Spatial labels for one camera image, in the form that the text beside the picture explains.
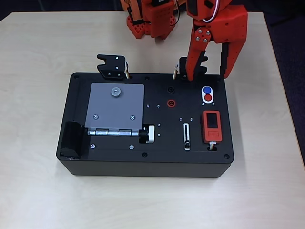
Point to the grey hinged door plate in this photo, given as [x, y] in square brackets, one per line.
[114, 107]

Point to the red display module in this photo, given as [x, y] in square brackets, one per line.
[213, 136]

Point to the blue and red buttons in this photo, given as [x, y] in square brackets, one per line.
[208, 102]

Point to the black task board box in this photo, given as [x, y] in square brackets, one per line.
[166, 143]

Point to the white slider track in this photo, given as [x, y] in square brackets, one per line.
[187, 123]

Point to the black banana socket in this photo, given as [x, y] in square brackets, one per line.
[171, 90]

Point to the silver metal hinge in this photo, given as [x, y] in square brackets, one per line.
[112, 132]

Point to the red banana socket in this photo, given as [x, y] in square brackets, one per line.
[171, 103]

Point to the grey round door knob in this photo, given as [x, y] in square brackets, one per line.
[116, 91]

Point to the black and silver knob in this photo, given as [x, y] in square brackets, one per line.
[150, 134]

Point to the black rounded holder block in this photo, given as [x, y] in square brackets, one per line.
[71, 138]

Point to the blue push button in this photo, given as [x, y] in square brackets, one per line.
[207, 90]

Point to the red push button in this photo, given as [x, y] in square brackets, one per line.
[208, 97]

